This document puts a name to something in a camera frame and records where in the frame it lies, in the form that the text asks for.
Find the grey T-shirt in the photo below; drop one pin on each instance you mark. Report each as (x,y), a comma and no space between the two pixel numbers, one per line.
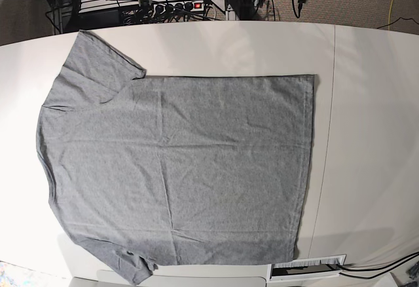
(161,171)

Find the white power strip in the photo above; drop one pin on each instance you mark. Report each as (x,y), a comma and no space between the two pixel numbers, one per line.
(179,8)

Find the white cable grommet tray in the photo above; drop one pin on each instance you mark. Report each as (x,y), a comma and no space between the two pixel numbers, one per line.
(305,269)

